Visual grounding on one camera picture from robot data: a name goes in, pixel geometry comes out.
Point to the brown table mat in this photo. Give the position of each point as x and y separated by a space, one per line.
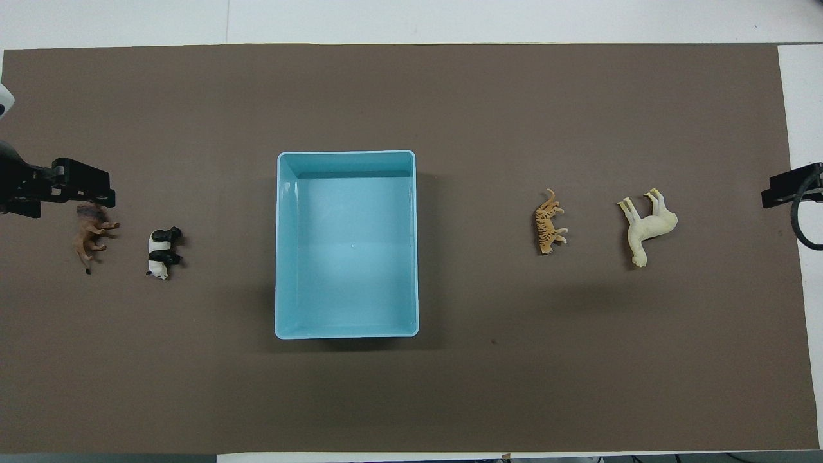
488 116

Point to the light blue storage box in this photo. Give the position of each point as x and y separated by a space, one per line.
347 257

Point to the black and white panda toy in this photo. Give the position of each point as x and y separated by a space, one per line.
162 247

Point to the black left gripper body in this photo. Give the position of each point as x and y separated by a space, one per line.
19 183

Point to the orange striped tiger toy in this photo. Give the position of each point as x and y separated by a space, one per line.
546 228

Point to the cream horse toy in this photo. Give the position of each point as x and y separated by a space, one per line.
646 231

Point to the brown lion toy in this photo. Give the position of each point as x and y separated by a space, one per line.
89 238

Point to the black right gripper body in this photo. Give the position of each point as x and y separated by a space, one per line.
813 177

